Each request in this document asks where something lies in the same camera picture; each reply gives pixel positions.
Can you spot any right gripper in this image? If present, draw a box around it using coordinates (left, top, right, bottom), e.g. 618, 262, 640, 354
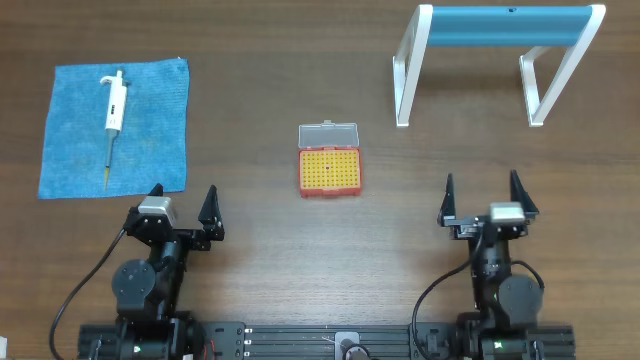
437, 169, 541, 242

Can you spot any blue cloth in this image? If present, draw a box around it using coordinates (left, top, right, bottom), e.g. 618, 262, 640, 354
37, 57, 192, 201

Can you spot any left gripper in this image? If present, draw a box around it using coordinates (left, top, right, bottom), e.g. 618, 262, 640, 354
123, 183, 226, 252

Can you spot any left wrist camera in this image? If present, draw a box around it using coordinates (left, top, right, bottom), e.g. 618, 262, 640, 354
136, 195, 179, 228

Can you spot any black cable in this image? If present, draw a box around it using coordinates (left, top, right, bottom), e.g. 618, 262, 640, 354
48, 227, 127, 360
411, 228, 485, 360

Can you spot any white and blue stand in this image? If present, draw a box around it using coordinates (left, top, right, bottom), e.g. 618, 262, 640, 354
391, 3, 608, 129

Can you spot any red and yellow tip box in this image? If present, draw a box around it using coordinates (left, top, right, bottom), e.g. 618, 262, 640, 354
297, 119, 363, 199

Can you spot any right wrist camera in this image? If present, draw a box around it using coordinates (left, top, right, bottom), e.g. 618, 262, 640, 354
488, 201, 527, 225

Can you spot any white pipette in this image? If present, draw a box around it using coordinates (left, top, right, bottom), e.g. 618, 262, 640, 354
98, 69, 130, 193

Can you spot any mounting rail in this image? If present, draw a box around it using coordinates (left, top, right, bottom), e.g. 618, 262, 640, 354
77, 321, 576, 360

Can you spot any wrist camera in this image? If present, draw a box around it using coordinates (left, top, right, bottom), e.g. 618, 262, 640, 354
488, 201, 527, 225
136, 195, 179, 228

